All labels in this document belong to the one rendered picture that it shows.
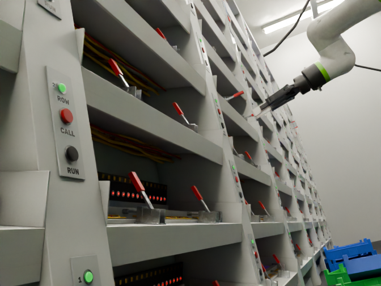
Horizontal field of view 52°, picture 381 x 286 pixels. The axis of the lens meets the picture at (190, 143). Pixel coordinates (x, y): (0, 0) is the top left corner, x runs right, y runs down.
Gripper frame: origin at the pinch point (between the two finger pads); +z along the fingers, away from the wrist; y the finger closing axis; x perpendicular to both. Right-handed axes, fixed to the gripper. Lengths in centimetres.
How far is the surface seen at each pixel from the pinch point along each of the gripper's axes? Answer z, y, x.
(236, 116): 7.9, -19.6, -3.7
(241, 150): 17.0, 18.0, -4.7
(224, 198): 18, -52, -33
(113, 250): 18, -111, -43
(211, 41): 2.4, 0.2, 38.9
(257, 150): 11.3, 18.0, -8.6
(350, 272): 5, 29, -70
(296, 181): 11, 158, -9
